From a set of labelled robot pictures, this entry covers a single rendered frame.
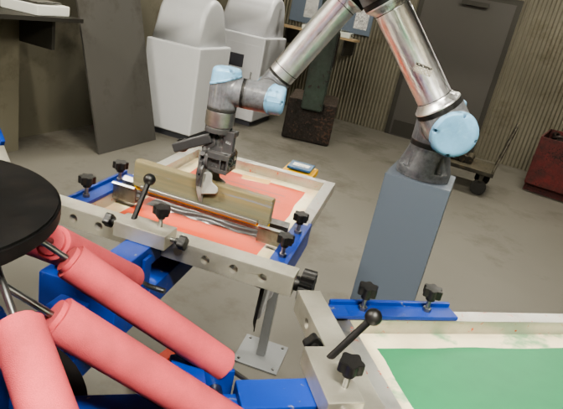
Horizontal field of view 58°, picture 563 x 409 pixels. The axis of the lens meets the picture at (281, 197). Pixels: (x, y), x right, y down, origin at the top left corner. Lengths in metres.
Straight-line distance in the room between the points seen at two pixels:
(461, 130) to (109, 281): 0.89
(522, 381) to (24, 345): 0.97
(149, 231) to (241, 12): 5.76
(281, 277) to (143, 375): 0.54
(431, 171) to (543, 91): 6.56
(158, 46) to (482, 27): 4.46
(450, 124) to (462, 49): 6.62
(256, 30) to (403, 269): 5.36
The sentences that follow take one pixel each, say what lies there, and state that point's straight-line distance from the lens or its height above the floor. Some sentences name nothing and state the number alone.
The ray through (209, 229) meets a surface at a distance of 1.45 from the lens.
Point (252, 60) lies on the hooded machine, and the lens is 6.54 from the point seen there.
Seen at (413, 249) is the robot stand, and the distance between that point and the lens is 1.49.
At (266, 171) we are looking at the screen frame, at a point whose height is 0.97.
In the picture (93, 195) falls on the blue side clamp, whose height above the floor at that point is 1.00.
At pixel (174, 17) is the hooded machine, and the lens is 5.60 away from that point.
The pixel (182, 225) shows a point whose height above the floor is 0.95.
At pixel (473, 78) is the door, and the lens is 7.89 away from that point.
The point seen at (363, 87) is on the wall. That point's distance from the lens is 8.19.
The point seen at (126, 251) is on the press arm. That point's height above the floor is 1.04.
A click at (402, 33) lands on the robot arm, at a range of 1.26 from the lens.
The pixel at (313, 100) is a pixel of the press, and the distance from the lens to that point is 6.27.
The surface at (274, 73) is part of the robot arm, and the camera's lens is 1.40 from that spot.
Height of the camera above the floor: 1.58
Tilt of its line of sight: 21 degrees down
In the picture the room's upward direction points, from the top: 12 degrees clockwise
